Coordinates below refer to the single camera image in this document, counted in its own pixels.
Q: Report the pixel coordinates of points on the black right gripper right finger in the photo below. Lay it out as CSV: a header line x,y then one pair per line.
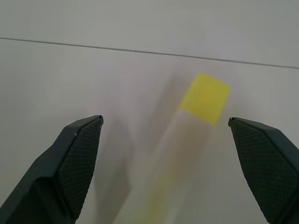
x,y
268,168

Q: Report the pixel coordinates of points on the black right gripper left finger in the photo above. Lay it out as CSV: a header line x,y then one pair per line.
x,y
58,168

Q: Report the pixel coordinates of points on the yellow highlighter with white body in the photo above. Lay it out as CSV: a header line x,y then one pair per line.
x,y
203,98

